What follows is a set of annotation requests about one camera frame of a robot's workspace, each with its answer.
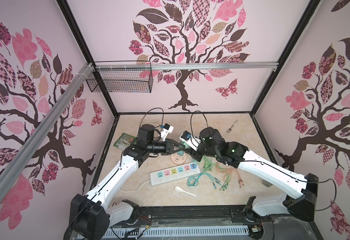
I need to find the aluminium rail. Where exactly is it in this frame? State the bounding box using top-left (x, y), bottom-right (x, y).
top-left (0, 63), bottom-right (94, 203)
top-left (96, 62), bottom-right (279, 71)

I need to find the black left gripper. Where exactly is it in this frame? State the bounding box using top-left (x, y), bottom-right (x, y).
top-left (147, 138), bottom-right (185, 156)

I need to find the glass jar black lid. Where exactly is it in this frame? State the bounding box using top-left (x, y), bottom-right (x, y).
top-left (262, 180), bottom-right (273, 188)

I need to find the tangled charging cables bundle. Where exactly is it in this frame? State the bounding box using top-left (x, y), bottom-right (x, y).
top-left (186, 157), bottom-right (245, 192)

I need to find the green USB charger plug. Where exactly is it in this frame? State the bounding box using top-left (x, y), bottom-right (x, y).
top-left (182, 142), bottom-right (193, 149)

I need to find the green snack packet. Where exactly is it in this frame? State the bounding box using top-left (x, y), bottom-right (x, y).
top-left (114, 133), bottom-right (136, 150)

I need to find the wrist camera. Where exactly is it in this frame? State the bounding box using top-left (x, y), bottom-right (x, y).
top-left (160, 124), bottom-right (174, 141)
top-left (179, 131), bottom-right (201, 151)

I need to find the round pink power socket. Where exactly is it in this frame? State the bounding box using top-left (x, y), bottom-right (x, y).
top-left (171, 153), bottom-right (187, 165)

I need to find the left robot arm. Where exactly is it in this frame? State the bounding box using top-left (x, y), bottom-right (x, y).
top-left (63, 124), bottom-right (185, 240)

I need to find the aluminium rail back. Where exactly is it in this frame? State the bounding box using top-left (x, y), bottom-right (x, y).
top-left (96, 62), bottom-right (279, 71)

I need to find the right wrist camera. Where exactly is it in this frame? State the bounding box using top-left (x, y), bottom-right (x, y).
top-left (179, 131), bottom-right (201, 151)

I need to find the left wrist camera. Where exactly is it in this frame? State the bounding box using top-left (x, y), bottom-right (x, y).
top-left (160, 124), bottom-right (174, 141)

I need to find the white ceramic spoon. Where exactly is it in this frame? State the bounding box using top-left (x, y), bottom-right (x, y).
top-left (175, 186), bottom-right (197, 197)

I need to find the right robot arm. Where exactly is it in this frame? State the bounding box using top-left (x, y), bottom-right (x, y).
top-left (180, 127), bottom-right (319, 222)

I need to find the white power strip cable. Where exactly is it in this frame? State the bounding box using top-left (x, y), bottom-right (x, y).
top-left (118, 179), bottom-right (152, 193)

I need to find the black wire basket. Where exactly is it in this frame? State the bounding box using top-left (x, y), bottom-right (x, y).
top-left (86, 60), bottom-right (154, 93)

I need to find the white multicolour power strip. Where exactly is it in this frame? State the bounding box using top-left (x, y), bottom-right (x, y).
top-left (150, 163), bottom-right (201, 186)

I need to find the metal fork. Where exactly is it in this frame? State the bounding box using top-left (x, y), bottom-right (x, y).
top-left (226, 120), bottom-right (238, 133)

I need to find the aluminium rail left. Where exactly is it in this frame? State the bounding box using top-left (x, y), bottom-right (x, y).
top-left (0, 63), bottom-right (94, 203)

